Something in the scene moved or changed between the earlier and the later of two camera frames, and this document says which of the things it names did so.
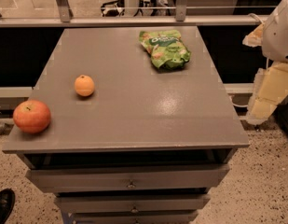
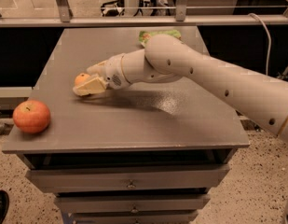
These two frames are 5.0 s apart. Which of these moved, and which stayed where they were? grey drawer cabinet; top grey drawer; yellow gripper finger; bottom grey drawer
Moved: yellow gripper finger
Stayed: top grey drawer; grey drawer cabinet; bottom grey drawer
